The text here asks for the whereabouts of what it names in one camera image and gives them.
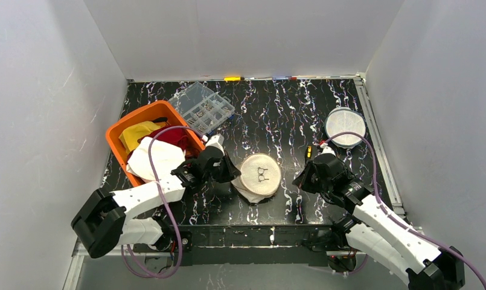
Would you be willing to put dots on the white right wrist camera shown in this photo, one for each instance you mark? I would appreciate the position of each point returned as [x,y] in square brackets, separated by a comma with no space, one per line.
[326,149]

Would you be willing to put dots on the plain white bra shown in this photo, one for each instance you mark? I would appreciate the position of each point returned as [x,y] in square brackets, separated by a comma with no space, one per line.
[165,157]

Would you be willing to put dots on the yellow cloth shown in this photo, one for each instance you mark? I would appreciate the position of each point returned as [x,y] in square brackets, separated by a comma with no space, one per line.
[131,136]

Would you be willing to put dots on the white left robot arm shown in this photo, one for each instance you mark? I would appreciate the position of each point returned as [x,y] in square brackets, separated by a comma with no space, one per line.
[110,219]

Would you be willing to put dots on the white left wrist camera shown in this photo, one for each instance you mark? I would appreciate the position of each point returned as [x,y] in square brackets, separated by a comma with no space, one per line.
[215,141]

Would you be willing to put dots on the crimson red bra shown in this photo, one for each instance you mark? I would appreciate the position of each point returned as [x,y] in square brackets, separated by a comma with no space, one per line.
[177,137]

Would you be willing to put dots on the white mesh bag blue trim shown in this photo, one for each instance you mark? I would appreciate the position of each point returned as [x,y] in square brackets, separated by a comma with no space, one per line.
[341,120]

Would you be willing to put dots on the orange plastic basin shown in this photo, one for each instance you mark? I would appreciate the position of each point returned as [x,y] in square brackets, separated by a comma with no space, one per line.
[146,113]

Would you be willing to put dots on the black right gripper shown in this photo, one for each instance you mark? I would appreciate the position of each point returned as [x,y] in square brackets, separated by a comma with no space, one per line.
[311,177]

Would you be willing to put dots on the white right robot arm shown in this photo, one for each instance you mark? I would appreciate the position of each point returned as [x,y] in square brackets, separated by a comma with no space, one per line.
[418,263]

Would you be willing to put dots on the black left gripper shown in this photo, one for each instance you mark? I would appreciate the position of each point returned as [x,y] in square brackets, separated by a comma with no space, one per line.
[221,165]

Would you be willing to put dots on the clear plastic screw box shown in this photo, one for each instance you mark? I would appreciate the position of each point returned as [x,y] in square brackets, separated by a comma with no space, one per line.
[202,108]

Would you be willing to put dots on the white mesh bag beige trim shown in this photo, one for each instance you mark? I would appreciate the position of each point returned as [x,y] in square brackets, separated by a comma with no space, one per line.
[260,177]

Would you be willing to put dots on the yellow marker on wall edge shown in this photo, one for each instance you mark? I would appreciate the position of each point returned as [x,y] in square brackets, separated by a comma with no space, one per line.
[233,79]

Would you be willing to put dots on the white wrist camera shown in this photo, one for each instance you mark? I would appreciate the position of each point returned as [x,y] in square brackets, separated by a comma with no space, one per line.
[215,141]
[326,149]

